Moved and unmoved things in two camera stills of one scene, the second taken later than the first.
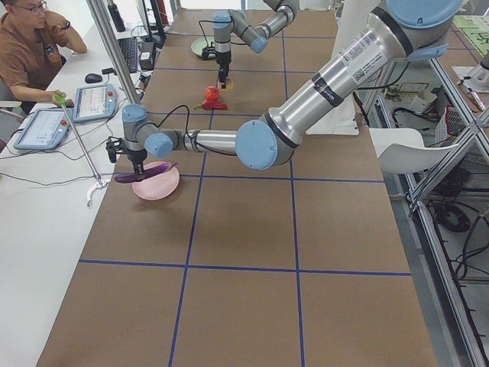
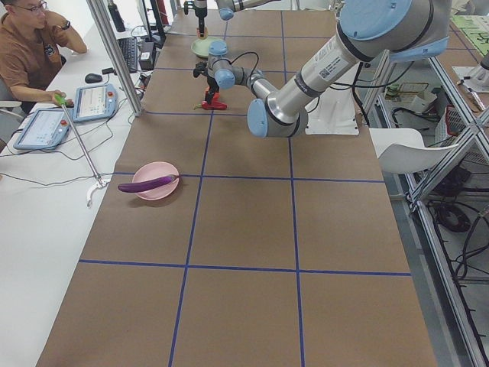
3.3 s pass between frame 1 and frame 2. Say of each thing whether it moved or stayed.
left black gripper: moved
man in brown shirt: stayed
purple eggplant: moved
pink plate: stayed
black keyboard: stayed
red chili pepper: stayed
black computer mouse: stayed
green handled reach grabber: stayed
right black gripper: moved
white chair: stayed
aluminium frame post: stayed
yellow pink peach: moved
